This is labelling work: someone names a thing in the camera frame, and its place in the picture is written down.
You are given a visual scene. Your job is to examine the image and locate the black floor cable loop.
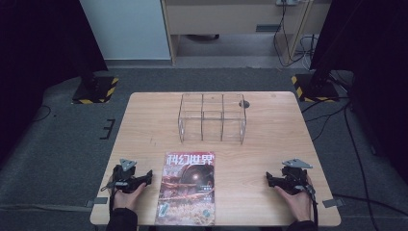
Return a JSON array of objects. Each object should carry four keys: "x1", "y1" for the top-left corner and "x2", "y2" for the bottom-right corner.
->
[{"x1": 31, "y1": 104, "x2": 53, "y2": 123}]

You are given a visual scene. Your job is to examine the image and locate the black cables under desk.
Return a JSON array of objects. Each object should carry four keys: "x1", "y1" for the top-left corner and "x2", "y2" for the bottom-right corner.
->
[{"x1": 272, "y1": 0, "x2": 319, "y2": 69}]

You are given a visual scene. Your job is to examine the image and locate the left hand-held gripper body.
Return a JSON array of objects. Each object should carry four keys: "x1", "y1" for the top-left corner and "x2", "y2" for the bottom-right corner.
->
[{"x1": 111, "y1": 158, "x2": 142, "y2": 194}]

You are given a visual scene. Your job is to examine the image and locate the black stand with striped base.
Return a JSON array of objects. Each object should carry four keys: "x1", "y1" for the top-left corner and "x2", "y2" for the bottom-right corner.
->
[
  {"x1": 71, "y1": 47, "x2": 119, "y2": 105},
  {"x1": 291, "y1": 47, "x2": 342, "y2": 104}
]

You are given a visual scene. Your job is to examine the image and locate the hand-held gripper black cable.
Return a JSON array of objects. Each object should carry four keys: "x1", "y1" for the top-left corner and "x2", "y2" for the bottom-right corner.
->
[
  {"x1": 293, "y1": 184, "x2": 319, "y2": 229},
  {"x1": 100, "y1": 180, "x2": 130, "y2": 222}
]

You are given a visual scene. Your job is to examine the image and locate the thin black floor cable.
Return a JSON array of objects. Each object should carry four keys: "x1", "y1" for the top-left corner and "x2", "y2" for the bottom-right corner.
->
[{"x1": 331, "y1": 192, "x2": 408, "y2": 218}]

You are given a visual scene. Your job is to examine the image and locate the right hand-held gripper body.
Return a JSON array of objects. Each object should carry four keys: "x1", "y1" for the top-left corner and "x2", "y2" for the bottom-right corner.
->
[{"x1": 279, "y1": 157, "x2": 314, "y2": 195}]

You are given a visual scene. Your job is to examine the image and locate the long black floor cable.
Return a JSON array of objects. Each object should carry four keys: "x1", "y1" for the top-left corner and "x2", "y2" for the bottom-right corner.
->
[{"x1": 343, "y1": 105, "x2": 381, "y2": 231}]

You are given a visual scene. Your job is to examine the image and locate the white panel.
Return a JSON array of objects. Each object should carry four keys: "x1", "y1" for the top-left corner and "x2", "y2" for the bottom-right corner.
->
[{"x1": 79, "y1": 0, "x2": 171, "y2": 62}]

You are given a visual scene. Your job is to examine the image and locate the light wooden desk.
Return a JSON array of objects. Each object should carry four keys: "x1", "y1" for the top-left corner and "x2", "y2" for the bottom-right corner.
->
[{"x1": 160, "y1": 0, "x2": 332, "y2": 67}]

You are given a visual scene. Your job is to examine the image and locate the grey tape strip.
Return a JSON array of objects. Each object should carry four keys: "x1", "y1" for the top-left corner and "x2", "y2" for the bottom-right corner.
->
[
  {"x1": 321, "y1": 197, "x2": 346, "y2": 209},
  {"x1": 85, "y1": 196, "x2": 110, "y2": 208}
]

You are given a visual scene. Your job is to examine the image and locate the left hand-held gripper black cable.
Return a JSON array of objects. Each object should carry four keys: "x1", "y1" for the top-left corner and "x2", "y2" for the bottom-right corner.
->
[{"x1": 100, "y1": 180, "x2": 130, "y2": 222}]

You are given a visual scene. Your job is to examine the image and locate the person's right hand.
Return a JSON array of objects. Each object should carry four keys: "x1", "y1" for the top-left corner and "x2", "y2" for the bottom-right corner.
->
[{"x1": 273, "y1": 175, "x2": 314, "y2": 223}]

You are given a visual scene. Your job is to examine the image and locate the right hand-held gripper black cable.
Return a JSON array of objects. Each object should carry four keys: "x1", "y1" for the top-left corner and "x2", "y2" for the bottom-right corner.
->
[{"x1": 293, "y1": 184, "x2": 319, "y2": 229}]

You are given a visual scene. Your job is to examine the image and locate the clear acrylic divided organizer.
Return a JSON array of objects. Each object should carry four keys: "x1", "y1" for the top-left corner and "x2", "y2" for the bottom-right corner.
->
[{"x1": 177, "y1": 92, "x2": 248, "y2": 145}]

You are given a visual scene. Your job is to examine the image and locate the red cover magazine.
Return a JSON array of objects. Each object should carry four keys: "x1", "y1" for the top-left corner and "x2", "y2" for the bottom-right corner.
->
[{"x1": 154, "y1": 151, "x2": 217, "y2": 226}]

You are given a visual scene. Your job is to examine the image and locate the person's left hand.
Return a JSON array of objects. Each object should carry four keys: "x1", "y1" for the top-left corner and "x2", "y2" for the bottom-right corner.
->
[{"x1": 112, "y1": 182, "x2": 147, "y2": 212}]

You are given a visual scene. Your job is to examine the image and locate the dark curtain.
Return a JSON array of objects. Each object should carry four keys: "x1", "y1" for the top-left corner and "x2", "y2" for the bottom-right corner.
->
[
  {"x1": 309, "y1": 0, "x2": 408, "y2": 176},
  {"x1": 0, "y1": 0, "x2": 109, "y2": 165}
]

